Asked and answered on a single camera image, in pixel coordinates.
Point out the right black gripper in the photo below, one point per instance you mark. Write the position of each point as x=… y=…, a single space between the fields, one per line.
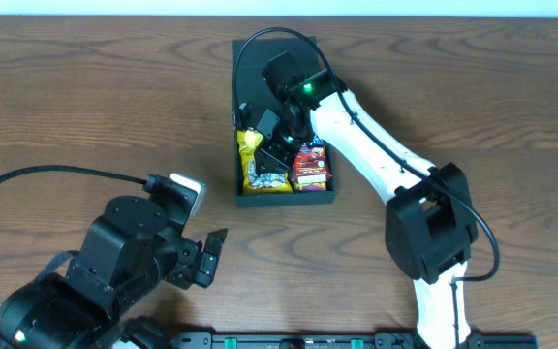
x=269 y=146

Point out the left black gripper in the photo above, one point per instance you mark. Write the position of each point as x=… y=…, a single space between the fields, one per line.
x=196 y=265

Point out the yellow sunflower seed bag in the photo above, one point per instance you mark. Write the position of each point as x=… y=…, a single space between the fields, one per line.
x=253 y=183

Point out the black gift box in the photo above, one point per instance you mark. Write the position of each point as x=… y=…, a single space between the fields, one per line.
x=252 y=88

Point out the red Hello Panda box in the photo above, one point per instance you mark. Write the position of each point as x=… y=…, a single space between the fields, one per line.
x=311 y=171

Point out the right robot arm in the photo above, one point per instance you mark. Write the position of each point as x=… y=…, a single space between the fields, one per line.
x=430 y=224

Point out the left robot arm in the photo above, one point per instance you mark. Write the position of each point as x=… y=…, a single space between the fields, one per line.
x=78 y=299

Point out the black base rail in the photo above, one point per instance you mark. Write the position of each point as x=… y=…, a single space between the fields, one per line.
x=383 y=340

